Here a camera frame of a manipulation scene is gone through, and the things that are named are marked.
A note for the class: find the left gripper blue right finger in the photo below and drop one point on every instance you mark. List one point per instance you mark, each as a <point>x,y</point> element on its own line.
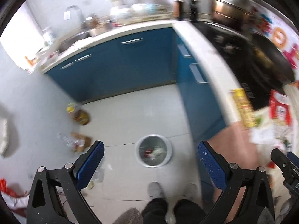
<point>214,163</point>

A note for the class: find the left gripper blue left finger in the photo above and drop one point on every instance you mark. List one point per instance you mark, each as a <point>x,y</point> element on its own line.
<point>87,164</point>

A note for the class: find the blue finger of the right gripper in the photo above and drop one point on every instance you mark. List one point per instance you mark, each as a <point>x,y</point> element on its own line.
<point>283,162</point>
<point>293,158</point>

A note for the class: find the red white food bag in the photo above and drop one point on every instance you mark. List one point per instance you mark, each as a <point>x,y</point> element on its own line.
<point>279,107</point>

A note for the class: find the yellow snack wrapper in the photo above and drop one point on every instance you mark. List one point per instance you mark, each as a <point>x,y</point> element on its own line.
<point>244,107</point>

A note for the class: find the white round trash bin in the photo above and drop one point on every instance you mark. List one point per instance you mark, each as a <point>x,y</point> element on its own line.
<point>153,151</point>

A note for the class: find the blue kitchen cabinets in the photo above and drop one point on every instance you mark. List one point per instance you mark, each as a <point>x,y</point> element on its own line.
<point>138,61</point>

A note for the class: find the brown cardboard box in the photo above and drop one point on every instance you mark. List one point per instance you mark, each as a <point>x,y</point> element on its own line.
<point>81,142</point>

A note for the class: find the right grey slipper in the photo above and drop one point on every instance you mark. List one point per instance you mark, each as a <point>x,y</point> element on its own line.
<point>190,192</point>

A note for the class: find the grey slipper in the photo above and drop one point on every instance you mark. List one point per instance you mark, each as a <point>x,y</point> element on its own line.
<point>190,192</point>
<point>155,190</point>

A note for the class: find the clear plastic bag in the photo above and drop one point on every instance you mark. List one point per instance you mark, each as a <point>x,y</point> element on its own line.
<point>70,141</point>

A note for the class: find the pink cloth mat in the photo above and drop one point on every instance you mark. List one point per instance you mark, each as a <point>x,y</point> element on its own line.
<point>234,144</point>

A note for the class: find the black trouser legs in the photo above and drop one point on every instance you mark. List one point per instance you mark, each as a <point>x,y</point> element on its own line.
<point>185,211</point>

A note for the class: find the cooking oil bottle yellow cap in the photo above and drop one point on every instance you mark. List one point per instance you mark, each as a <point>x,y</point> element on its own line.
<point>77,114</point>

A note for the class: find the left grey slipper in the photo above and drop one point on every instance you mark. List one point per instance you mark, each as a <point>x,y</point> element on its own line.
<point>155,190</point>

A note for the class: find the red white sack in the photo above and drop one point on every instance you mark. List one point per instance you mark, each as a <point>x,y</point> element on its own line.
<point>16,203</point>

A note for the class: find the black wok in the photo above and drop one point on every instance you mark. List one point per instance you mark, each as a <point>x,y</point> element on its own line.
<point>274,59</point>

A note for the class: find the black gas stove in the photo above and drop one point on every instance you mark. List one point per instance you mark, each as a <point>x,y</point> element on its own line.
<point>238,52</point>

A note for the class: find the chrome sink faucet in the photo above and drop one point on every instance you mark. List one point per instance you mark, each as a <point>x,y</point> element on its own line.
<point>78,12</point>

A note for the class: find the steel pot with lid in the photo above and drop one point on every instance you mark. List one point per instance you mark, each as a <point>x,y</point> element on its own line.
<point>230,12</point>

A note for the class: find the dark soy sauce bottle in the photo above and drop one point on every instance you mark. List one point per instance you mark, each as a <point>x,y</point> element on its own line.
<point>178,9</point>

